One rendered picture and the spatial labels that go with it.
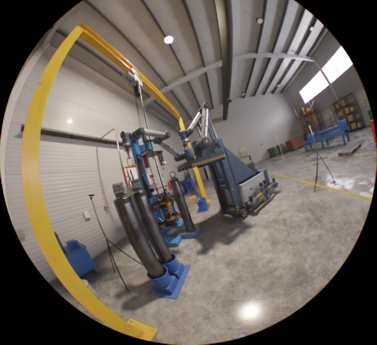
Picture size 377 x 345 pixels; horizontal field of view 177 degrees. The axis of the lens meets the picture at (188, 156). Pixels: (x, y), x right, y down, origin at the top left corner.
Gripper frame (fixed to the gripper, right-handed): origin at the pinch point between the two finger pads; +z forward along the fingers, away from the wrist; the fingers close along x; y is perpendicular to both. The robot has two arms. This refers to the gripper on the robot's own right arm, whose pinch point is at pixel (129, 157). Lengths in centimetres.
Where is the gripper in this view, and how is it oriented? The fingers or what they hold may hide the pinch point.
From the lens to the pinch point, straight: 173.4
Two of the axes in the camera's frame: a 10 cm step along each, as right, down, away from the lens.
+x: 4.0, -2.3, -8.9
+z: 3.0, 9.5, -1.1
